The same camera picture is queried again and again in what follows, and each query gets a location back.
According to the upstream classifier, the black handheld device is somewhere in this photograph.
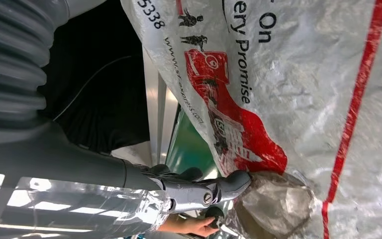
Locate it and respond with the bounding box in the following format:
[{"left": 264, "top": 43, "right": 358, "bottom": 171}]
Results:
[{"left": 205, "top": 206, "right": 226, "bottom": 229}]

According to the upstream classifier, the thin grey wire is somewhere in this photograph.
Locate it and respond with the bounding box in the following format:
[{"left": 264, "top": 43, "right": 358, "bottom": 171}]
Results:
[{"left": 52, "top": 55, "right": 133, "bottom": 121}]

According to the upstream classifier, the aluminium conveyor frame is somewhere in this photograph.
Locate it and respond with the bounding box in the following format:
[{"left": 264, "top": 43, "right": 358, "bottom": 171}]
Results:
[{"left": 143, "top": 49, "right": 181, "bottom": 168}]

